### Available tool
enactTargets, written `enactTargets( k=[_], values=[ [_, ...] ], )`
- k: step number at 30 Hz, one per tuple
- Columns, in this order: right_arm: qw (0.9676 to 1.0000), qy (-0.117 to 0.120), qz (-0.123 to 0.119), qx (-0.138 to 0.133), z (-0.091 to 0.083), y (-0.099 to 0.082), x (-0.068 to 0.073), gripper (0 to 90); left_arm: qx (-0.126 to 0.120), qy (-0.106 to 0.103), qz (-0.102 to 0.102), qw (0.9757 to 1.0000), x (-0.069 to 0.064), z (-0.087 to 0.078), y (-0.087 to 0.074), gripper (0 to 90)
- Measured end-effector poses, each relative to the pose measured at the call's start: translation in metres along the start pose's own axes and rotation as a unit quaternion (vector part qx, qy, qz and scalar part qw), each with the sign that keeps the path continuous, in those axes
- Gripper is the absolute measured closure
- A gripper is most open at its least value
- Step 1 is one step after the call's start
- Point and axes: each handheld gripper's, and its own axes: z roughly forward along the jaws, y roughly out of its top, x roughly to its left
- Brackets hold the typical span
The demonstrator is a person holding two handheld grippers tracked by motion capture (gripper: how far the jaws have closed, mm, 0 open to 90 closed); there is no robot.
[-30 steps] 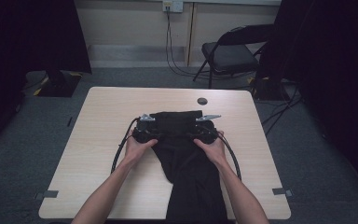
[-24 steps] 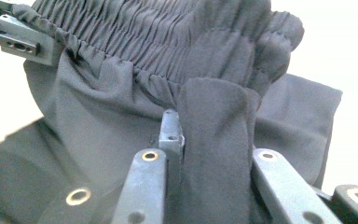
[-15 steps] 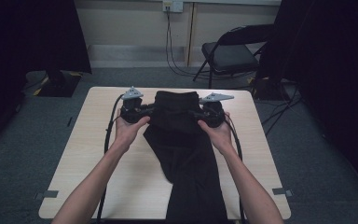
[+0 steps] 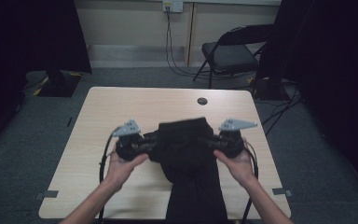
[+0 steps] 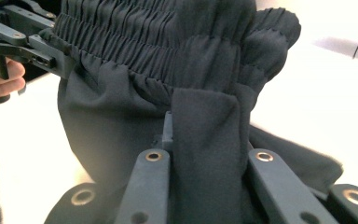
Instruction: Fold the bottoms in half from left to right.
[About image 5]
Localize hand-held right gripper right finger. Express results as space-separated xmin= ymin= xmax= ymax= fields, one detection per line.
xmin=246 ymin=148 xmax=339 ymax=224

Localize black pants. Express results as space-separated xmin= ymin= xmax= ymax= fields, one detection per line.
xmin=38 ymin=0 xmax=344 ymax=224

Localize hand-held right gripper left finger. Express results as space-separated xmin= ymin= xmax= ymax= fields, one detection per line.
xmin=115 ymin=111 xmax=175 ymax=224

